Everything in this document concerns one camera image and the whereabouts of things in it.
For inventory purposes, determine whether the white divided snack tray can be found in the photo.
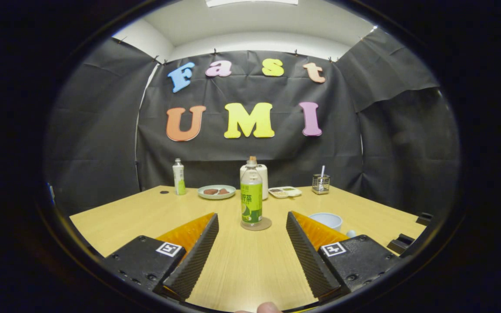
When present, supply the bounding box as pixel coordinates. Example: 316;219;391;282
268;186;302;199

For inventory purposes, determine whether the wooden table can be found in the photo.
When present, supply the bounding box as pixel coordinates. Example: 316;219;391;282
69;185;427;313

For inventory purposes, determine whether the ceiling light panel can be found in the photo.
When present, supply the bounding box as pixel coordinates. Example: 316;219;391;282
206;0;299;8

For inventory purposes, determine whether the white toaster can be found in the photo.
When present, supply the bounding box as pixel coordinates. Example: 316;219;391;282
240;163;269;200

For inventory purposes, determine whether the light blue cup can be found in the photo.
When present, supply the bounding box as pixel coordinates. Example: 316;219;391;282
308;212;357;238

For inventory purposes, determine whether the wire mesh holder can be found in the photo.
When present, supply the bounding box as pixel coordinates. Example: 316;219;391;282
312;174;331;195

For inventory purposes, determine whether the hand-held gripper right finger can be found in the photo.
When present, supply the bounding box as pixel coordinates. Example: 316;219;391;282
286;211;401;303

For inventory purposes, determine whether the pale green plate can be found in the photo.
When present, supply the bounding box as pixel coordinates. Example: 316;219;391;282
197;185;237;200

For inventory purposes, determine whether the green label juice bottle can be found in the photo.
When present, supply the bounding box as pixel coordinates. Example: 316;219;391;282
240;160;263;226

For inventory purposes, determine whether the small white green bottle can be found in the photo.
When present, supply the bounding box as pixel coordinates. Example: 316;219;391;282
172;158;187;196

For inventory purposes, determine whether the round brown coaster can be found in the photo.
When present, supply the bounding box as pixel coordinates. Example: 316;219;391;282
240;216;272;231

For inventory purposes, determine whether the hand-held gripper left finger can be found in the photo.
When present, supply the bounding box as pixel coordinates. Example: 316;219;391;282
103;212;220;301

